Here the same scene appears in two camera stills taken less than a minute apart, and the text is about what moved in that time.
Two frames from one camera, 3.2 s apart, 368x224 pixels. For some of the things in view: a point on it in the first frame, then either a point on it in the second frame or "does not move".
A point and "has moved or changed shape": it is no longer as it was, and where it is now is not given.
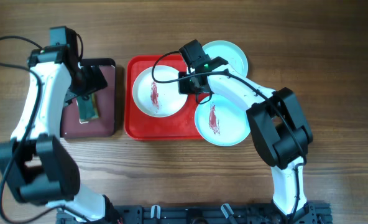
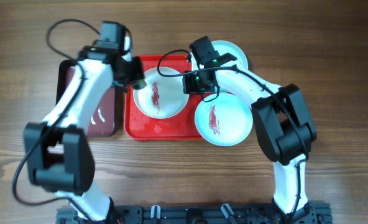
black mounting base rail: x=309 y=213 does not move
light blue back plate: x=234 y=55 does not move
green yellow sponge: x=87 y=108 has moved or changed shape
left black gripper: x=98 y=83 to x=139 y=74
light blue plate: x=222 y=122 does not move
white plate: x=158 y=99 does not move
